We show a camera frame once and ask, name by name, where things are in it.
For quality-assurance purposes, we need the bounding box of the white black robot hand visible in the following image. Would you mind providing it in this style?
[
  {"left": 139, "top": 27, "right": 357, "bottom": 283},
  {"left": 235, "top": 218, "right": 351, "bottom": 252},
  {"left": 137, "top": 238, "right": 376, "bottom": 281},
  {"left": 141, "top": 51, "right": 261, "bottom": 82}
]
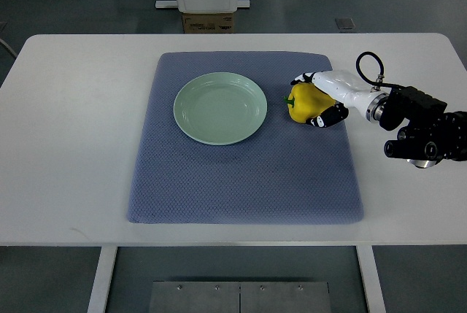
[{"left": 291, "top": 70, "right": 389, "bottom": 128}]

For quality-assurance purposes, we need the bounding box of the yellow bell pepper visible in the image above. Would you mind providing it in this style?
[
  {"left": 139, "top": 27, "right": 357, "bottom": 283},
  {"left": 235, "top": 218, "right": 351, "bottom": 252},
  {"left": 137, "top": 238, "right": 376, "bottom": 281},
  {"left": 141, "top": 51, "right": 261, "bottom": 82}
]
[{"left": 283, "top": 82, "right": 336, "bottom": 123}]

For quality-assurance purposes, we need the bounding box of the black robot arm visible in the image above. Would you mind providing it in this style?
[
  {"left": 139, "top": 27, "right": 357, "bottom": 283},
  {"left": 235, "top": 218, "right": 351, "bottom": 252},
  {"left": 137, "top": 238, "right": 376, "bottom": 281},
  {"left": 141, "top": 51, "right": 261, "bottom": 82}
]
[{"left": 356, "top": 51, "right": 466, "bottom": 169}]

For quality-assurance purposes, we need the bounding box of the grey floor plate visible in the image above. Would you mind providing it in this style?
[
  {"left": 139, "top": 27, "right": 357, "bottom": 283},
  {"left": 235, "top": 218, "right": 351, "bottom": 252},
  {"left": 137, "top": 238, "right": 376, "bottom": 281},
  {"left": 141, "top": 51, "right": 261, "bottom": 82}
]
[{"left": 335, "top": 18, "right": 356, "bottom": 30}]

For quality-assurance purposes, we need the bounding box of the light green plate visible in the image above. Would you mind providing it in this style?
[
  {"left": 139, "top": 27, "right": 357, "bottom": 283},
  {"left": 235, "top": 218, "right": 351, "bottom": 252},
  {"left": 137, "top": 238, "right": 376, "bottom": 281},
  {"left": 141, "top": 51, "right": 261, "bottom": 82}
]
[{"left": 173, "top": 72, "right": 268, "bottom": 145}]

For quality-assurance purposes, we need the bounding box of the blue woven mat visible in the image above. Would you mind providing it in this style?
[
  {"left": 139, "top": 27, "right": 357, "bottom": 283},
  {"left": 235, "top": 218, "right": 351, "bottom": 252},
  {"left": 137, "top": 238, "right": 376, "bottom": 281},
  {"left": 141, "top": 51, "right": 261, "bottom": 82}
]
[{"left": 127, "top": 51, "right": 363, "bottom": 225}]

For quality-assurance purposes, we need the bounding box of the brown cardboard box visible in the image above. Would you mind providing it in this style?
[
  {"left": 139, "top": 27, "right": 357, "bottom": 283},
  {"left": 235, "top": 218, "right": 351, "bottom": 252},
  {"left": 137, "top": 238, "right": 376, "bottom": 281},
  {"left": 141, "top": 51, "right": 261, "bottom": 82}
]
[{"left": 182, "top": 13, "right": 234, "bottom": 34}]

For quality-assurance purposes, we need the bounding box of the white right table leg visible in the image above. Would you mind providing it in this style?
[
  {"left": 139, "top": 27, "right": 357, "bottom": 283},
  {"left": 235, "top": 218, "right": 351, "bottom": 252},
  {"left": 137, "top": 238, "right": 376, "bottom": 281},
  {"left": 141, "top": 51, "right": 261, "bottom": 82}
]
[{"left": 356, "top": 245, "right": 387, "bottom": 313}]

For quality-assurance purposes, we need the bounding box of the white table leg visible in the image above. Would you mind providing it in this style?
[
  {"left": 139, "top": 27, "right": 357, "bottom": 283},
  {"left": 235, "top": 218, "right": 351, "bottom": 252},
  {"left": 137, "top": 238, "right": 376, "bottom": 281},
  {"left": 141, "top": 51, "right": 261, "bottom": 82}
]
[
  {"left": 356, "top": 245, "right": 387, "bottom": 313},
  {"left": 87, "top": 246, "right": 117, "bottom": 313}
]

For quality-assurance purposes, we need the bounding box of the white left table leg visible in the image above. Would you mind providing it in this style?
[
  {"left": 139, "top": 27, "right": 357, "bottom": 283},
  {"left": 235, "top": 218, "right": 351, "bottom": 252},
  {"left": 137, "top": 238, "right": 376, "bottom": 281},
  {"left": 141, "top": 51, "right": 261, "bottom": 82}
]
[{"left": 87, "top": 246, "right": 117, "bottom": 313}]

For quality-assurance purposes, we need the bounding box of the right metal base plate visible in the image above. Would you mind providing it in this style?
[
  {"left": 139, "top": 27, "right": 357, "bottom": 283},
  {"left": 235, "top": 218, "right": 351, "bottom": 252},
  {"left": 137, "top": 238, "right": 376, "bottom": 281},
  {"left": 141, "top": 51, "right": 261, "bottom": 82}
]
[{"left": 239, "top": 282, "right": 331, "bottom": 312}]

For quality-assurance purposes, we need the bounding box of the metal base plate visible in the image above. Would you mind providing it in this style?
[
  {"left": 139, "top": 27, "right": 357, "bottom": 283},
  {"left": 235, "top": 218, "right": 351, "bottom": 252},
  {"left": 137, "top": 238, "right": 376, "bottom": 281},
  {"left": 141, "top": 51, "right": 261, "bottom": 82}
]
[
  {"left": 149, "top": 281, "right": 240, "bottom": 312},
  {"left": 239, "top": 282, "right": 331, "bottom": 312}
]

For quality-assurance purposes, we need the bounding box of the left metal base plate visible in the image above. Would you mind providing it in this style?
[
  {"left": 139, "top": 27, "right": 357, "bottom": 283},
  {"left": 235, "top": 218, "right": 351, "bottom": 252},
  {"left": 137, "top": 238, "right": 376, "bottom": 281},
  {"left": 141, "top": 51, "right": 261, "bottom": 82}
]
[{"left": 149, "top": 281, "right": 240, "bottom": 312}]

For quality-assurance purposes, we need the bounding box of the grey cable at left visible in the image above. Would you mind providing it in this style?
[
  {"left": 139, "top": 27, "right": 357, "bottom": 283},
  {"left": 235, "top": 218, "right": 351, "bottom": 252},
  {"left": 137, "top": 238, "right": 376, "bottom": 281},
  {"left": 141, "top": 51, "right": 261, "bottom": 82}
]
[{"left": 0, "top": 38, "right": 18, "bottom": 59}]

